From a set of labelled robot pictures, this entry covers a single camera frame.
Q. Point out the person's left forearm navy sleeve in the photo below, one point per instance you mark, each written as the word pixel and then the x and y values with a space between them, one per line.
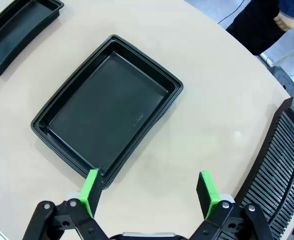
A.
pixel 290 7

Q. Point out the dark grey plastic stool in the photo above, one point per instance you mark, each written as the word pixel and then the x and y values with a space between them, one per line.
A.
pixel 284 80

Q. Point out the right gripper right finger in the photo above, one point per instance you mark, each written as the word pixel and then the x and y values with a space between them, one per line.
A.
pixel 212 197

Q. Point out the person's left hand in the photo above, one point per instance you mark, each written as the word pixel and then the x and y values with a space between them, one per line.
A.
pixel 285 22

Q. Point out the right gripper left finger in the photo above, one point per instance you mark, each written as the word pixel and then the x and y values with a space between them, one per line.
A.
pixel 92 195

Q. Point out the person in navy jacket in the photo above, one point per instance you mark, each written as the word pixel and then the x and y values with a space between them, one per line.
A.
pixel 257 22

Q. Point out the black plastic ESD tray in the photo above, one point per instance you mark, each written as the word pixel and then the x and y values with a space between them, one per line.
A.
pixel 107 105
pixel 14 32

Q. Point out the black slotted PCB rack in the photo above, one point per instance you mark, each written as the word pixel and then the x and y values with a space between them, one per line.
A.
pixel 282 170

